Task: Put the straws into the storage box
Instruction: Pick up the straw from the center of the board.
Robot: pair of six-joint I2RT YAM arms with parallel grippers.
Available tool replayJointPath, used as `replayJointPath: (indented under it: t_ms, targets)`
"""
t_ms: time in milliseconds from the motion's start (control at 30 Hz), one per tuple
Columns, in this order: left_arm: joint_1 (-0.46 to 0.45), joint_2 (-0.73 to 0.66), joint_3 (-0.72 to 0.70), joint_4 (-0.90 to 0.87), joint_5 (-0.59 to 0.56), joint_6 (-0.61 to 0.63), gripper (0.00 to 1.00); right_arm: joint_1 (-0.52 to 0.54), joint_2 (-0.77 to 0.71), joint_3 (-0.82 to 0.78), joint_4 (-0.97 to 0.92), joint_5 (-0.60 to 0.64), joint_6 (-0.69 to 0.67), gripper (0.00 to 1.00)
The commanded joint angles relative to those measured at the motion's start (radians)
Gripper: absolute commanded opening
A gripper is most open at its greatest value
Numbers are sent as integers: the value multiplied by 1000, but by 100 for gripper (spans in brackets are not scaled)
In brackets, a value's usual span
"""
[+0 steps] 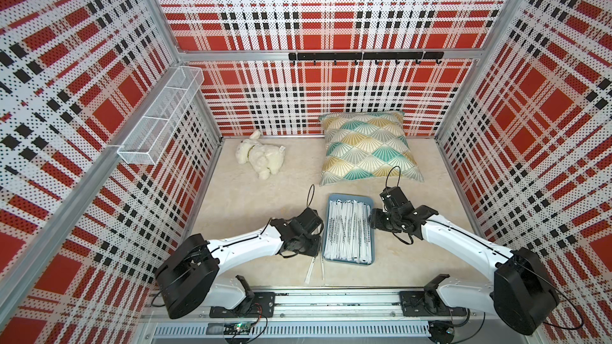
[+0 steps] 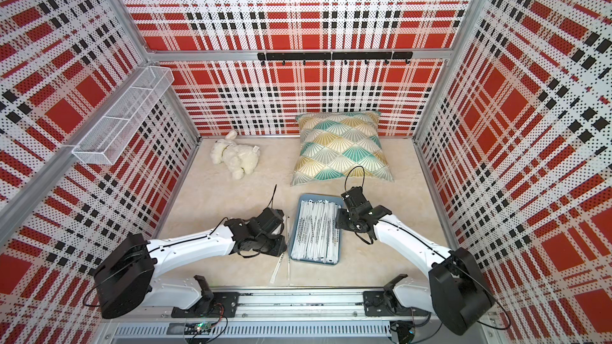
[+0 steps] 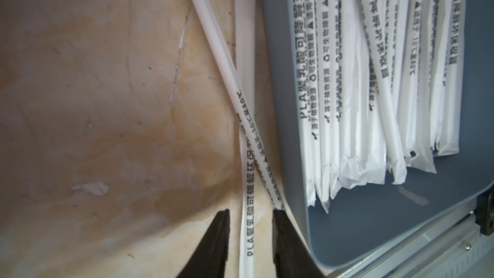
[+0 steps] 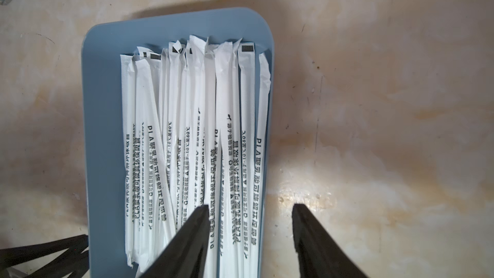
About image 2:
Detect geometric fan pattern pillow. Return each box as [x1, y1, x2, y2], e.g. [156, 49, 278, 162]
[291, 111, 394, 186]

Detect blue plastic storage tray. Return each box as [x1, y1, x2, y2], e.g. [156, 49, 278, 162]
[290, 194, 344, 266]

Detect white wire mesh basket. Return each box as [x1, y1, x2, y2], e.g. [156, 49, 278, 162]
[72, 65, 174, 166]

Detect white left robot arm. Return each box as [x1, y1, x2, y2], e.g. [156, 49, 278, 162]
[93, 207, 287, 319]

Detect black wall hook rail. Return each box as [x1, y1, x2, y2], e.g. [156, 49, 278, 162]
[257, 51, 414, 64]

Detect green circuit board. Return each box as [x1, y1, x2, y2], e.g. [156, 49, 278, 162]
[184, 322, 215, 337]

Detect white plush toy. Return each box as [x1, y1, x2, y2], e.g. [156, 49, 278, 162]
[210, 130, 261, 180]

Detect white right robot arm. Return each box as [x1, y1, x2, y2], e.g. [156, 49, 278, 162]
[336, 186, 496, 335]

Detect white paper straw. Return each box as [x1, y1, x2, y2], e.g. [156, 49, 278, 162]
[292, 201, 309, 261]
[326, 202, 338, 264]
[285, 215, 292, 286]
[269, 253, 285, 284]

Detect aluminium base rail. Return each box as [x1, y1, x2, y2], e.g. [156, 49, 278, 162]
[97, 288, 496, 343]

